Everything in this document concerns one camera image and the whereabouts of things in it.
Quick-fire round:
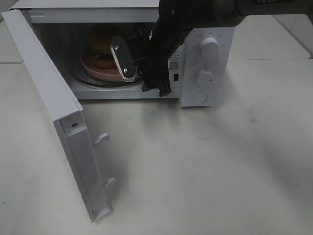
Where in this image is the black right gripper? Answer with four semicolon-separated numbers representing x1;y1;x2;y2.
127;7;191;97

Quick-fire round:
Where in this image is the burger with lettuce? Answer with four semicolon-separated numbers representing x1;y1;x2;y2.
87;23;124;69

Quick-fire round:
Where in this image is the pink round plate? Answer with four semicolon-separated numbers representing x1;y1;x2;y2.
81;47;138;83

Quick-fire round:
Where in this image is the round white door button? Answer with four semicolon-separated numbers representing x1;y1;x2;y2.
193;92;208;104

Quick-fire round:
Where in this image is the white microwave door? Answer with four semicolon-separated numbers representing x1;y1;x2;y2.
2;10;116;222

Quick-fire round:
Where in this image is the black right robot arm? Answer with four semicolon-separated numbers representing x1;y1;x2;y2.
138;0;313;97

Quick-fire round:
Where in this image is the white upper microwave knob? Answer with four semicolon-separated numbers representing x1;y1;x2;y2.
200;37;220;59

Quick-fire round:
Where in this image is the white microwave knob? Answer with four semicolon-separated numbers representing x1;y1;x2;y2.
196;70;214;88
200;37;220;59

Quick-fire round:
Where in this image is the white lower microwave knob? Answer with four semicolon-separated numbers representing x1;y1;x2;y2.
196;70;214;88

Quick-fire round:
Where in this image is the white microwave oven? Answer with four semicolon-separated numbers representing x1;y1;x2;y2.
2;0;235;113

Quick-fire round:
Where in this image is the glass microwave turntable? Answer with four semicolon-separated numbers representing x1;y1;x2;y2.
71;71;142;88

